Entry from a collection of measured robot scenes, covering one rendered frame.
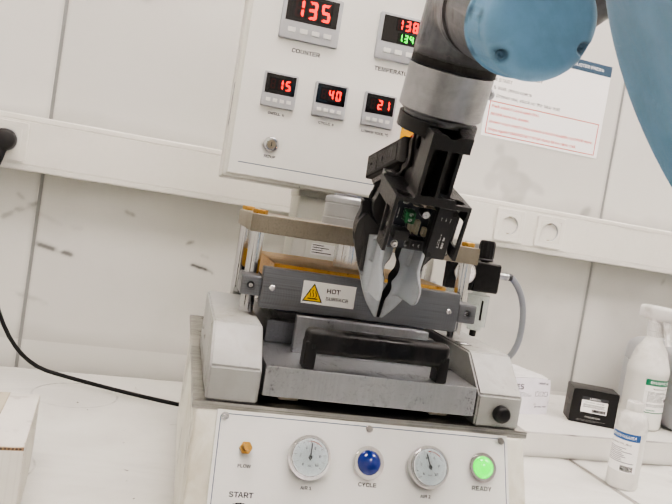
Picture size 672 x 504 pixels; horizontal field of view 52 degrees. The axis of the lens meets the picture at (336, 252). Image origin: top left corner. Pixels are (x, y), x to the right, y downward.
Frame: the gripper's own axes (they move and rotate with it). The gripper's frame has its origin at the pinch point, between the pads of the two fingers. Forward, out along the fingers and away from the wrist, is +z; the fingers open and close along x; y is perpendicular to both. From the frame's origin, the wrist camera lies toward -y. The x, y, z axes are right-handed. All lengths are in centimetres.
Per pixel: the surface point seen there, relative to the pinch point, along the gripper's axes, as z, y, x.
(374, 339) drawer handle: 2.2, 4.0, -0.7
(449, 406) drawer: 7.7, 6.1, 8.3
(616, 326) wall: 33, -69, 83
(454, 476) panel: 12.9, 10.4, 9.1
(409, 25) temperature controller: -24.4, -39.3, 6.5
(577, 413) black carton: 39, -41, 60
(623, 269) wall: 20, -74, 82
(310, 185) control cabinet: -1.0, -31.4, -3.8
